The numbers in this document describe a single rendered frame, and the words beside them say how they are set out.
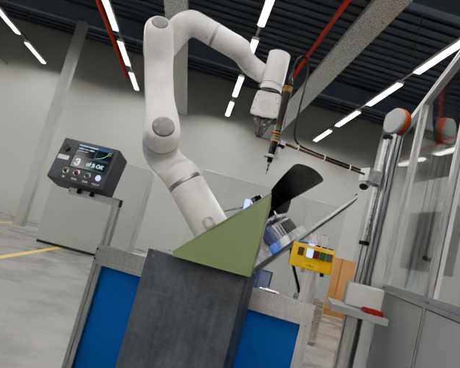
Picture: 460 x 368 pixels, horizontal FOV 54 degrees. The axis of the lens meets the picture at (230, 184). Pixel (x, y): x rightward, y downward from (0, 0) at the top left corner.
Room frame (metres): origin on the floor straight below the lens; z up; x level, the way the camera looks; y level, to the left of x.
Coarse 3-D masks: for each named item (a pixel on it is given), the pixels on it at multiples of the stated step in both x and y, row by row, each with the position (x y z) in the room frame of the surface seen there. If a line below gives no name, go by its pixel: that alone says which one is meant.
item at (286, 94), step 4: (284, 92) 2.12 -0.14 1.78; (288, 92) 2.11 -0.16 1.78; (284, 96) 2.11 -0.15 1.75; (288, 96) 2.11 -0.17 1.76; (284, 100) 2.11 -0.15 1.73; (280, 104) 2.12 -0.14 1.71; (284, 104) 2.11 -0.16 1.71; (280, 108) 2.11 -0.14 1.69; (284, 108) 2.11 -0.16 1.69; (280, 112) 2.11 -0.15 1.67; (284, 112) 2.11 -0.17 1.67; (280, 116) 2.11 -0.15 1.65; (284, 116) 2.12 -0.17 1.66; (280, 120) 2.11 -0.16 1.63
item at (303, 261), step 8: (296, 248) 1.68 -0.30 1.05; (304, 248) 1.67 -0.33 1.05; (312, 248) 1.67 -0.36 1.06; (320, 248) 1.66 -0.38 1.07; (296, 256) 1.68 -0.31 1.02; (304, 256) 1.67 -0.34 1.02; (312, 256) 1.67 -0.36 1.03; (296, 264) 1.67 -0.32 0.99; (304, 264) 1.67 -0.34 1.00; (312, 264) 1.66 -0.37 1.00; (320, 264) 1.66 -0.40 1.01; (328, 264) 1.65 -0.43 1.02; (320, 272) 1.66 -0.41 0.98; (328, 272) 1.65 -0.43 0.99
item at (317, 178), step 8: (296, 168) 2.01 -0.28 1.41; (304, 168) 2.03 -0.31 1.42; (312, 168) 2.04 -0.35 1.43; (288, 176) 2.06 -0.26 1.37; (296, 176) 2.07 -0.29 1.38; (304, 176) 2.08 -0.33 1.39; (312, 176) 2.08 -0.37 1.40; (320, 176) 2.10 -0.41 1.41; (280, 184) 2.11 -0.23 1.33; (288, 184) 2.11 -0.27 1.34; (296, 184) 2.11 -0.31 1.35; (304, 184) 2.12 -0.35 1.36; (312, 184) 2.12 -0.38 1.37; (280, 192) 2.15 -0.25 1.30; (288, 192) 2.15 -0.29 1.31; (296, 192) 2.15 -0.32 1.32; (288, 200) 2.18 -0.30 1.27
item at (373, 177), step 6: (366, 168) 2.35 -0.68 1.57; (366, 174) 2.34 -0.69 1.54; (372, 174) 2.33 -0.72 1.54; (378, 174) 2.35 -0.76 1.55; (360, 180) 2.38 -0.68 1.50; (366, 180) 2.34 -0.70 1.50; (372, 180) 2.34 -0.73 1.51; (378, 180) 2.35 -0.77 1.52; (372, 186) 2.41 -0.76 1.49; (378, 186) 2.37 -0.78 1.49
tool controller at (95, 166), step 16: (64, 144) 1.89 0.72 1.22; (80, 144) 1.88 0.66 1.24; (64, 160) 1.87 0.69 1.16; (96, 160) 1.85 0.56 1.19; (112, 160) 1.84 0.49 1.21; (48, 176) 1.86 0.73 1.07; (64, 176) 1.84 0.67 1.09; (80, 176) 1.84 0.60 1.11; (112, 176) 1.86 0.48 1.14; (80, 192) 1.89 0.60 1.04; (96, 192) 1.86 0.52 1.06; (112, 192) 1.90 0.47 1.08
